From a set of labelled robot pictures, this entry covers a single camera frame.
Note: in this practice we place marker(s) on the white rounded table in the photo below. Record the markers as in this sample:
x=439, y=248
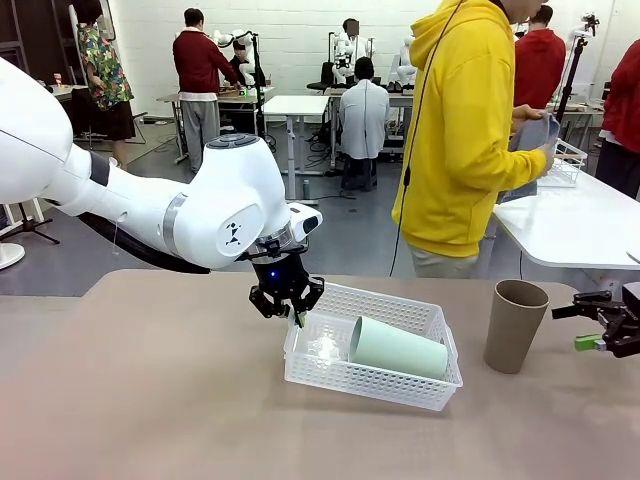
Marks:
x=575, y=225

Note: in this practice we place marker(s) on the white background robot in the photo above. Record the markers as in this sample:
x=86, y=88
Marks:
x=235, y=42
x=406, y=57
x=343, y=55

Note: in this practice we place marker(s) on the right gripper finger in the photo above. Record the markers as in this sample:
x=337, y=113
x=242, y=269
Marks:
x=590, y=301
x=592, y=343

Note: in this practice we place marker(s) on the standing person in white top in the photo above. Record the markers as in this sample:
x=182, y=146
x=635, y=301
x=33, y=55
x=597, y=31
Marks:
x=354, y=32

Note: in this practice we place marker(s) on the person's left hand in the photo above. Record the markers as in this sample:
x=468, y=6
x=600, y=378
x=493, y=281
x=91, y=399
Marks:
x=527, y=113

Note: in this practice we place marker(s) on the seated person in white shirt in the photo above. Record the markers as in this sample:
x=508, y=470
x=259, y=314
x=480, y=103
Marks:
x=365, y=120

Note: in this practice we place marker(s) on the white desk with metal legs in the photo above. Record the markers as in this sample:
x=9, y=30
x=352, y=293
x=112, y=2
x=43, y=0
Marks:
x=295, y=106

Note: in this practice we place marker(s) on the person in yellow hoodie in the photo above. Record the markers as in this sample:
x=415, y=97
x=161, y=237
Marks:
x=460, y=150

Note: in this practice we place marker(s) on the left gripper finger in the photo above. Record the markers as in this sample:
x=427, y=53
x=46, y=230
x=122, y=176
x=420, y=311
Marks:
x=311, y=297
x=267, y=307

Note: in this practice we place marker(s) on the grey-blue cloth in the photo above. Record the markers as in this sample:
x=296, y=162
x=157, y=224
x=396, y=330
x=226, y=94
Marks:
x=535, y=132

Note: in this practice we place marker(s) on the person in red jacket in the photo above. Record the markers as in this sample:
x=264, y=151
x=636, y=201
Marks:
x=540, y=65

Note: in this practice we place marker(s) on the dark grey stool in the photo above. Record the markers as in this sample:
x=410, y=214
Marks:
x=359, y=175

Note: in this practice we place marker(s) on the person in maroon sweater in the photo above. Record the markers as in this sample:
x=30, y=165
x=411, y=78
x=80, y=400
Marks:
x=200, y=70

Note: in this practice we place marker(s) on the seated person in dark clothes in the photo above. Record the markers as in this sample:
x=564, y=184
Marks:
x=245, y=62

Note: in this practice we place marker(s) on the person in floral shirt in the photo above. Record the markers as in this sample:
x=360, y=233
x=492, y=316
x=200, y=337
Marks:
x=107, y=75

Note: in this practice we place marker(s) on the pale green cup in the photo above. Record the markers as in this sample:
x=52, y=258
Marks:
x=395, y=350

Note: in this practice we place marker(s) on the white perforated plastic basket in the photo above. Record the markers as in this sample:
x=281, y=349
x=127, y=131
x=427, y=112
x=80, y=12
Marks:
x=380, y=386

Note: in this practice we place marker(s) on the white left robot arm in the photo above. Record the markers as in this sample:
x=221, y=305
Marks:
x=225, y=195

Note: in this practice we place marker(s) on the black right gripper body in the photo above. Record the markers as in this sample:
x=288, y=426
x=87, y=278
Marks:
x=632, y=320

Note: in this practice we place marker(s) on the person in red with dark trousers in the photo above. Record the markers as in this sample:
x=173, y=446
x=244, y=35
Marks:
x=622, y=130

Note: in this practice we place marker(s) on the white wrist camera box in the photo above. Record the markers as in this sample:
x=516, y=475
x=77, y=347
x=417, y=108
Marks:
x=306, y=222

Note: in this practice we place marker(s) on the white round floor base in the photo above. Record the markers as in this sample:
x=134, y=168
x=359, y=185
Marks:
x=9, y=255

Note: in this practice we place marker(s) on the black tripod with camera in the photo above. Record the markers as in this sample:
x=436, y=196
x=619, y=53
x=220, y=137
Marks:
x=575, y=70

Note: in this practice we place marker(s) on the black tripod stand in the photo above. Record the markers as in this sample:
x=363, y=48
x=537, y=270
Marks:
x=35, y=227

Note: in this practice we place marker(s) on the brown paper cup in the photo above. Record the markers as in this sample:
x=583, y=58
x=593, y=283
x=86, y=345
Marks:
x=512, y=330

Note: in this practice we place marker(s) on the person's right hand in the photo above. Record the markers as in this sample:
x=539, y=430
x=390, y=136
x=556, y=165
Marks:
x=549, y=157

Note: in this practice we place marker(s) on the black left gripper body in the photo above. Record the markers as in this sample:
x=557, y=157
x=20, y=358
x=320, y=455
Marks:
x=280, y=277

